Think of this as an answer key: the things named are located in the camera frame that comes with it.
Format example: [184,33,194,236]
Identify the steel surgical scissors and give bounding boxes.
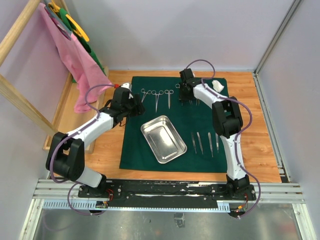
[164,89,174,109]

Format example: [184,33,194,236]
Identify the steel forceps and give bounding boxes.
[151,90,164,112]
[140,88,152,103]

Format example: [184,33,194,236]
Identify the white gauze roll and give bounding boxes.
[212,80,225,93]

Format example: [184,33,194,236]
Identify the steel instrument tray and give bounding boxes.
[140,115,188,165]

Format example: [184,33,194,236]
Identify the dark green surgical cloth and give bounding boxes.
[119,76,227,173]

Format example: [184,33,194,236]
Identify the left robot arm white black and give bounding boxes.
[45,83,145,198]

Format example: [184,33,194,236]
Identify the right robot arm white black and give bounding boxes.
[179,68,250,200]

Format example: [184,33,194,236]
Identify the pink cloth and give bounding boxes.
[38,3,112,114]

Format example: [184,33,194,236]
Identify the green garment on hanger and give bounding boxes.
[58,8,106,75]

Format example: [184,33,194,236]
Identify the grey hanger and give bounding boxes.
[44,3,72,39]

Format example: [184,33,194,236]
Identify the yellow hanger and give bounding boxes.
[47,0,90,43]

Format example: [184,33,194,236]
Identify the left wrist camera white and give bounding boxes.
[121,82,132,91]

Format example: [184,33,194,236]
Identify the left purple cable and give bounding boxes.
[48,83,120,216]

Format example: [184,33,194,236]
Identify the purple cable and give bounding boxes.
[184,59,262,218]
[48,83,120,216]

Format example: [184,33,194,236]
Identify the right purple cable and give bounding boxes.
[184,59,262,218]

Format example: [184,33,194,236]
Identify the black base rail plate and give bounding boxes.
[78,179,257,209]

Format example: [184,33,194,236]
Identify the wooden rack frame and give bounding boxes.
[0,9,69,156]

